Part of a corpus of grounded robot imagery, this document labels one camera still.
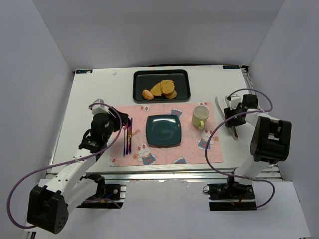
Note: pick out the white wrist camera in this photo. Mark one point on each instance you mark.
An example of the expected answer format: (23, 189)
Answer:
(233, 101)
(98, 106)

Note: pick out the heart bread slice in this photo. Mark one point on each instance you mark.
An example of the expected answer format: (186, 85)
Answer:
(167, 86)

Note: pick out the teal square plate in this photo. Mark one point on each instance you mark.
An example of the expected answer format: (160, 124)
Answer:
(163, 130)

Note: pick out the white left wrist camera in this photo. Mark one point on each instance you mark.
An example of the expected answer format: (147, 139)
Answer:
(98, 106)

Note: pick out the iridescent spoon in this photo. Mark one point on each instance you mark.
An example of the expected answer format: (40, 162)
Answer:
(125, 140)

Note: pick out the black baking tray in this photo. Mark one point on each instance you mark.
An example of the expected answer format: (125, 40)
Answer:
(146, 79)

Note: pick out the pale green mug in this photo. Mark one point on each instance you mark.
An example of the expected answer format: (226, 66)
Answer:
(200, 116)

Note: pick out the lower bread slice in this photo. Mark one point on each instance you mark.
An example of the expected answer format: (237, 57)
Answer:
(156, 90)

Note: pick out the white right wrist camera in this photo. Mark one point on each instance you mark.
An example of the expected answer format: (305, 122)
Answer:
(233, 101)

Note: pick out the iridescent knife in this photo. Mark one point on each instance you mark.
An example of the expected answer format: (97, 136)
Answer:
(129, 149)

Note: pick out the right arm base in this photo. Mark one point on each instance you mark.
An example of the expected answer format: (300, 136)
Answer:
(222, 200)

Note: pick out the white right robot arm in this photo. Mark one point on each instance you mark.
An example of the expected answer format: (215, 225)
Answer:
(270, 142)

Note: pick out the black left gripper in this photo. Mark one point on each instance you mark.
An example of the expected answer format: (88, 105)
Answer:
(119, 117)

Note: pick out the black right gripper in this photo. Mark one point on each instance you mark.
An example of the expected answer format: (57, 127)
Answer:
(231, 117)

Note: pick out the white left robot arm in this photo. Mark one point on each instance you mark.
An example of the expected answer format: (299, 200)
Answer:
(49, 206)

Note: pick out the pink bunny placemat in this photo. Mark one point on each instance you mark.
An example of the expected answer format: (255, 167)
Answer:
(195, 144)

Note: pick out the small round bread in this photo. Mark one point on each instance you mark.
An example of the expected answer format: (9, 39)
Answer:
(171, 95)

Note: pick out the sesame bun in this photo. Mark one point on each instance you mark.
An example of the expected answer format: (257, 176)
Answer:
(147, 95)

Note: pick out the metal tongs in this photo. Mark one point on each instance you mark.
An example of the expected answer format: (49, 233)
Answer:
(228, 119)

